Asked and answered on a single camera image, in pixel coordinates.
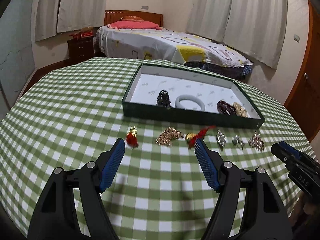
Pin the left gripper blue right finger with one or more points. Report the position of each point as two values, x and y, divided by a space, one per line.
208 168

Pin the white curtain left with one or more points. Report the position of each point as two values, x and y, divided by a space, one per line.
61 16

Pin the white curtain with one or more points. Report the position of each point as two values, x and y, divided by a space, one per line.
253 27
61 16

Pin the bed with patterned sheet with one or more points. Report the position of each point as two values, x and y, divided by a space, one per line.
177 47

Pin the brown wooden door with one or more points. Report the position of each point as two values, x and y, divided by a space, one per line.
303 100

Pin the green white jewelry tray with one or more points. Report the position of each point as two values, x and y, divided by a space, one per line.
176 94

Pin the dark wooden nightstand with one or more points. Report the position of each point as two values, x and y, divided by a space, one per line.
80 49

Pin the white curtain right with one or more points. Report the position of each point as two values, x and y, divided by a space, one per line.
253 27

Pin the red ribbon gold ornament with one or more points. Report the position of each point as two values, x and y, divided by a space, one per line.
191 138

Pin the white jade bangle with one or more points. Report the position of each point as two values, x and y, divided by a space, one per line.
189 102

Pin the red box on nightstand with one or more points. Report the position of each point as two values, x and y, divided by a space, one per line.
83 33

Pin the red pillow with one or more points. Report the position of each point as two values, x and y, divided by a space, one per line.
134 25

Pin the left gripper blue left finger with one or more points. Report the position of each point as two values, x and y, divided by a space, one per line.
109 163

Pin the green checkered tablecloth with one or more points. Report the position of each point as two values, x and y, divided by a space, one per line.
72 115

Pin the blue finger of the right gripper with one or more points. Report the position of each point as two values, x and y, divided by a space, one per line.
290 149
281 153

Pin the red tassel gold charm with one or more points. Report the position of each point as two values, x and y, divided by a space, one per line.
131 137

